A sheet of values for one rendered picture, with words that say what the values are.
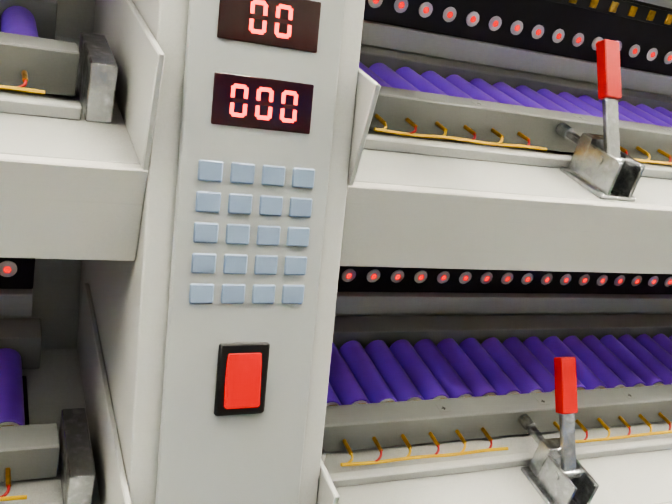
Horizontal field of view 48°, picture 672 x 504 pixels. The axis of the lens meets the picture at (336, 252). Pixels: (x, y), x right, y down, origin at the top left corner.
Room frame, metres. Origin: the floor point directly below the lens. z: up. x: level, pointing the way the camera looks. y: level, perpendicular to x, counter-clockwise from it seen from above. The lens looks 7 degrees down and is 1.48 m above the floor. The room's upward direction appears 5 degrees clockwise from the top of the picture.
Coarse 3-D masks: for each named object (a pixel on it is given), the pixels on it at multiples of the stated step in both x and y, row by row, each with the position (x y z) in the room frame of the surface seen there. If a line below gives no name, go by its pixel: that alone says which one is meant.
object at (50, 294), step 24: (72, 0) 0.50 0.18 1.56; (648, 0) 0.71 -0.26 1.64; (72, 24) 0.50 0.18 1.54; (48, 264) 0.49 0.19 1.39; (72, 264) 0.50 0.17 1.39; (48, 288) 0.49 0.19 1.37; (72, 288) 0.50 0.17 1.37; (48, 312) 0.49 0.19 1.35; (72, 312) 0.50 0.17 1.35; (48, 336) 0.49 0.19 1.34; (72, 336) 0.50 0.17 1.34
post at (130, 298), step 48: (96, 0) 0.50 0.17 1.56; (144, 0) 0.35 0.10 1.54; (336, 96) 0.36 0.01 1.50; (336, 144) 0.36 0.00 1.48; (336, 192) 0.36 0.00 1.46; (144, 240) 0.32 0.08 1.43; (336, 240) 0.36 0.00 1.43; (96, 288) 0.44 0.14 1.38; (144, 288) 0.32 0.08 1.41; (336, 288) 0.36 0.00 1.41; (144, 336) 0.32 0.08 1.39; (144, 384) 0.32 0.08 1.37; (144, 432) 0.32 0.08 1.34; (144, 480) 0.33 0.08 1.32
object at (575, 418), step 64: (384, 320) 0.56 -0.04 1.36; (448, 320) 0.59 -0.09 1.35; (512, 320) 0.61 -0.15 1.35; (576, 320) 0.64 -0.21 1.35; (640, 320) 0.67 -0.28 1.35; (384, 384) 0.49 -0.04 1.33; (448, 384) 0.52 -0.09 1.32; (512, 384) 0.53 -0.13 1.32; (576, 384) 0.47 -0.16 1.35; (640, 384) 0.58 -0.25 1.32; (384, 448) 0.46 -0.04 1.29; (448, 448) 0.48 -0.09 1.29; (512, 448) 0.49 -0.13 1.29; (576, 448) 0.50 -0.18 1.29; (640, 448) 0.52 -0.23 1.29
